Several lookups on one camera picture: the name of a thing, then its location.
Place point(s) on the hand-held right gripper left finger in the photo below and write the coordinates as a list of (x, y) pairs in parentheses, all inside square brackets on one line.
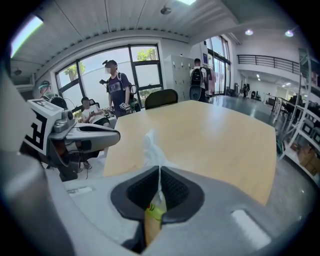
[(100, 200)]

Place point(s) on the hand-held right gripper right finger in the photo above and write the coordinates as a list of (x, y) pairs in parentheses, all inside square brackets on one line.
[(212, 225)]

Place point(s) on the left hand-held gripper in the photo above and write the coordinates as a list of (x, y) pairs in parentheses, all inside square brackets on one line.
[(37, 125)]

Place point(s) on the white tissue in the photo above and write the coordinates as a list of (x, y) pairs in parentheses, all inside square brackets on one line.
[(153, 150)]

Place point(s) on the black framed window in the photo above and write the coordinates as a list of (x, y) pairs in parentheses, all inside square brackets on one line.
[(97, 72)]

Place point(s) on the black chair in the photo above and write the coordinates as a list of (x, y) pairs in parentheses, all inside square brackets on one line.
[(161, 98)]

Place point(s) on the white lockers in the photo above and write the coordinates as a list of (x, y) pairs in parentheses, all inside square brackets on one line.
[(175, 75)]

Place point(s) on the black domed backpack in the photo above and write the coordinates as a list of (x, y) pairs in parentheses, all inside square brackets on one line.
[(197, 80)]

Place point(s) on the cardboard box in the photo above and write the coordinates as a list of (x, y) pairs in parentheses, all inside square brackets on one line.
[(308, 156), (315, 166)]

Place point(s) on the rectangular ceiling light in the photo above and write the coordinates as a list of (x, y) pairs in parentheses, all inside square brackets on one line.
[(26, 35)]

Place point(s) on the glass entrance door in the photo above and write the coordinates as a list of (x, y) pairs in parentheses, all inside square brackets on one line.
[(220, 75)]

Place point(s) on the round grey ceiling fixture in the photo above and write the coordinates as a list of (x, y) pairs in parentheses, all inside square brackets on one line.
[(166, 10)]

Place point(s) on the square ceiling light panel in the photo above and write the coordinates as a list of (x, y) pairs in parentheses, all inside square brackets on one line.
[(187, 2)]

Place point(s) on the black balcony railing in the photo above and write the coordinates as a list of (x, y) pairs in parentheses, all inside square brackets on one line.
[(267, 61)]

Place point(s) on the round ceiling spotlight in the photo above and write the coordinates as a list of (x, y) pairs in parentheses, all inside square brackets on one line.
[(249, 32), (289, 33)]

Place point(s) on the white storage shelf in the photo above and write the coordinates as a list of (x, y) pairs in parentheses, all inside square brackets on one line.
[(305, 62)]

